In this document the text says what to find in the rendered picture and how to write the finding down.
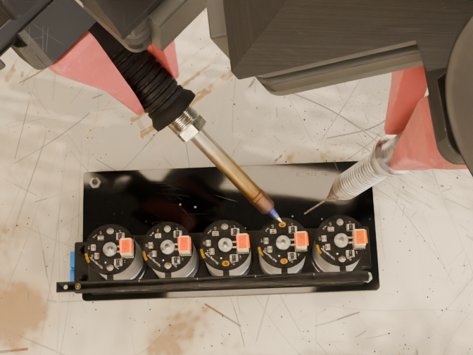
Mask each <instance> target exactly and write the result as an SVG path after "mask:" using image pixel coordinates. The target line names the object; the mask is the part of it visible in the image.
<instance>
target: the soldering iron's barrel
mask: <svg viewBox="0 0 473 355"><path fill-rule="evenodd" d="M197 114H198V113H197V112H196V111H195V110H194V109H193V108H192V107H191V106H190V104H189V105H188V107H187V108H186V109H185V110H184V111H183V112H182V114H181V115H180V116H179V117H177V118H176V119H175V120H174V121H172V122H171V124H169V125H168V127H169V128H170V129H171V130H172V131H173V132H174V133H175V134H176V135H177V136H178V137H179V138H180V139H181V140H182V142H189V141H190V140H191V141H192V142H193V143H194V144H195V145H196V146H197V147H198V148H199V149H200V150H201V151H202V152H203V153H204V154H205V155H206V156H207V157H208V159H209V160H210V161H211V162H212V163H213V164H214V165H215V166H216V167H217V168H218V169H219V170H220V171H221V172H222V173H223V174H224V175H225V176H226V177H227V178H228V179H229V181H230V182H231V183H232V184H233V185H234V186H235V187H236V188H237V189H238V190H239V191H240V192H241V193H242V194H243V195H244V196H245V197H246V198H247V199H248V201H249V202H250V203H251V204H253V205H254V206H255V207H256V208H257V209H258V210H259V211H260V212H261V213H262V214H267V213H269V212H270V211H271V210H272V209H273V207H274V202H273V201H272V200H271V199H270V198H269V197H268V196H267V195H266V193H265V192H264V191H263V190H262V189H261V188H259V186H257V184H256V183H254V181H252V179H251V178H250V177H249V176H248V175H247V174H246V173H245V172H244V171H243V170H242V169H241V168H240V167H239V166H238V165H237V164H236V163H235V161H234V160H233V159H232V158H231V157H230V156H229V155H228V154H227V153H226V152H225V151H224V150H223V149H222V148H221V147H220V146H219V144H218V143H217V142H216V141H215V140H214V139H213V138H212V137H211V136H210V135H209V134H208V133H207V132H206V131H205V130H204V129H203V127H204V126H205V125H206V121H205V120H204V119H203V118H202V117H201V116H200V115H197Z"/></svg>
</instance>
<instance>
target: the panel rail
mask: <svg viewBox="0 0 473 355"><path fill-rule="evenodd" d="M281 269H282V274H263V275H229V270H223V276H207V277H188V278H172V276H171V273H170V272H169V271H168V272H169V273H167V271H166V272H165V278H151V279H132V280H113V275H111V274H110V275H107V280H95V281H77V282H57V283H56V293H61V292H98V291H117V290H136V289H173V288H192V287H229V286H249V285H285V284H305V283H323V282H361V281H369V273H368V270H357V271H346V266H339V269H340V271H338V272H319V273H288V269H287V268H285V267H284V268H281ZM65 285H67V286H68V288H67V289H64V286H65Z"/></svg>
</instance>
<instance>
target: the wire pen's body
mask: <svg viewBox="0 0 473 355"><path fill-rule="evenodd" d="M402 134H403V131H402V132H401V133H399V134H398V135H385V136H383V137H382V138H380V139H379V140H377V141H376V142H375V144H374V146H373V148H372V153H371V154H369V155H368V156H366V157H364V158H363V159H362V160H360V161H359V162H357V163H356V164H355V165H353V166H351V167H350V168H349V169H348V170H346V171H344V172H343V173H342V174H340V175H339V176H337V177H336V178H335V180H334V191H335V193H336V194H337V195H338V196H339V197H340V198H342V199H347V200H348V199H352V198H353V197H356V196H357V195H359V194H360V193H362V192H364V191H365V190H366V189H368V188H370V187H371V186H373V185H375V184H377V183H378V182H380V181H381V180H383V179H384V178H387V177H391V178H397V177H400V176H402V175H404V174H406V173H407V172H408V171H409V170H393V169H392V168H391V164H390V160H391V157H392V155H393V152H394V149H395V148H396V145H397V143H398V141H399V139H400V138H401V135H402Z"/></svg>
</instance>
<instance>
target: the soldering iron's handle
mask: <svg viewBox="0 0 473 355"><path fill-rule="evenodd" d="M87 31H89V32H90V33H91V34H92V35H93V36H94V38H95V39H96V40H97V42H98V43H99V44H100V45H101V47H102V48H103V50H104V51H105V52H106V54H107V55H108V57H109V58H110V60H111V61H112V62H113V64H114V65H115V67H116V68H117V69H118V71H119V72H120V74H121V75H122V76H123V77H124V79H125V81H126V82H127V83H128V85H129V86H130V87H131V89H132V91H133V92H134V93H135V94H136V96H137V98H138V100H139V102H140V103H141V105H142V107H143V109H144V112H145V113H148V117H149V118H150V119H152V124H153V127H154V128H155V129H156V130H157V132H159V131H161V130H162V129H164V128H165V127H167V126H168V125H169V124H171V122H172V121H174V120H175V119H176V118H177V117H179V116H180V115H181V114H182V112H183V111H184V110H185V109H186V108H187V107H188V105H189V104H190V103H191V102H192V101H193V100H194V98H195V96H196V95H195V94H194V93H193V92H192V91H191V90H190V89H183V87H182V86H181V85H178V84H177V81H176V79H172V76H171V74H169V73H168V74H167V73H166V71H167V70H166V69H165V68H161V64H160V63H159V62H155V58H154V57H153V56H150V55H149V54H150V52H149V51H148V50H144V51H141V52H132V51H129V50H128V49H126V48H125V47H124V46H123V45H122V44H121V43H120V42H119V41H118V40H117V39H116V38H114V36H113V35H112V34H111V33H109V32H108V31H107V30H106V29H105V28H104V27H103V26H102V25H100V24H99V23H98V22H97V21H96V22H95V23H94V24H93V25H92V26H91V27H90V28H89V29H88V30H87Z"/></svg>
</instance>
